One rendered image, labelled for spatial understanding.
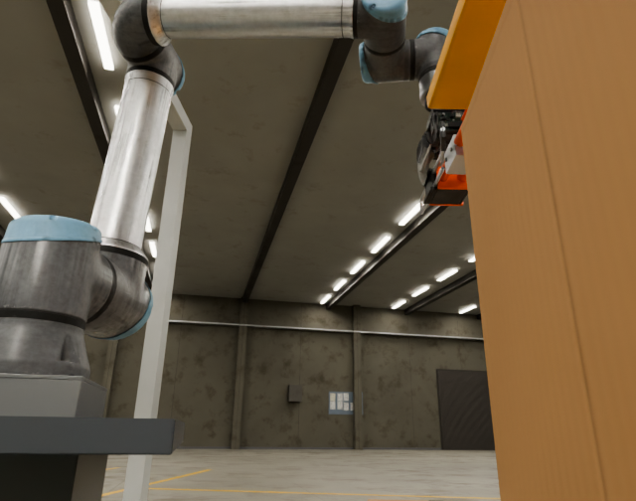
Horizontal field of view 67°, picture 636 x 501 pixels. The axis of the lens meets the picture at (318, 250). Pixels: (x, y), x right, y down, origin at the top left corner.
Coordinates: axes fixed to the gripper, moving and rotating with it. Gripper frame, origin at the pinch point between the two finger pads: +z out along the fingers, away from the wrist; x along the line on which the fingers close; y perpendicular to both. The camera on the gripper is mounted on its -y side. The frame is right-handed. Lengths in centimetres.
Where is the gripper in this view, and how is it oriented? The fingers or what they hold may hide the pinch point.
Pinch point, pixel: (445, 184)
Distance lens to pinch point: 106.0
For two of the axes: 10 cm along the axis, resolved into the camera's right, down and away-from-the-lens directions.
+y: -0.1, -3.5, -9.4
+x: 10.0, 0.1, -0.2
